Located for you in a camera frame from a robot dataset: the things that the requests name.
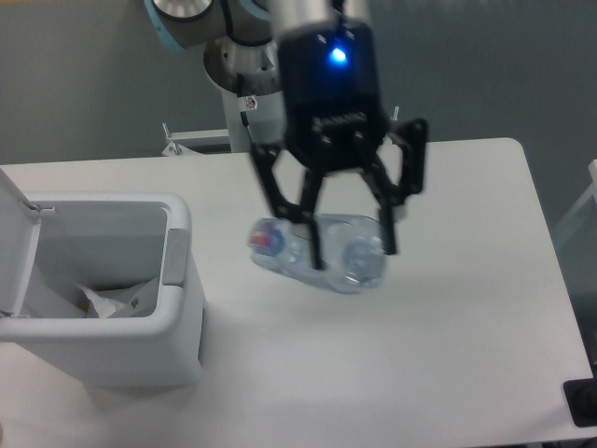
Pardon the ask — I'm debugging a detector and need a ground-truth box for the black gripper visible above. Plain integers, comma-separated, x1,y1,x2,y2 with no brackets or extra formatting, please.
249,18,429,272

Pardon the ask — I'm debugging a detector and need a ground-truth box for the clear plastic water bottle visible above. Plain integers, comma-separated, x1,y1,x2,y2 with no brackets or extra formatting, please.
247,214,386,294

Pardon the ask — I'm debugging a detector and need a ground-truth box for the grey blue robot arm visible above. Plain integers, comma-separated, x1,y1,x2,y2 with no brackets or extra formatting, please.
146,1,428,269

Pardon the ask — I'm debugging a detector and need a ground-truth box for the white plastic trash can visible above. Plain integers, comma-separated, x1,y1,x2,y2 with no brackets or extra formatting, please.
1,193,205,386

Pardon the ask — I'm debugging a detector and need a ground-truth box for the black table corner device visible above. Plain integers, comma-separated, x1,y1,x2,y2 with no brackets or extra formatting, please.
563,378,596,427

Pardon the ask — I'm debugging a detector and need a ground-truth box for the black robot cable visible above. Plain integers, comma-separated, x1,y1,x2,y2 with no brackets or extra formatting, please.
235,73,259,153

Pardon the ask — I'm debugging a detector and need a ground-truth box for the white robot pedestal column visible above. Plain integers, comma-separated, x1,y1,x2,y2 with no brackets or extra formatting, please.
203,36,285,153

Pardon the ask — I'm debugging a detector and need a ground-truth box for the white pedestal base frame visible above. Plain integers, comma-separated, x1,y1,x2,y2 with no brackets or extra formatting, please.
163,109,396,157

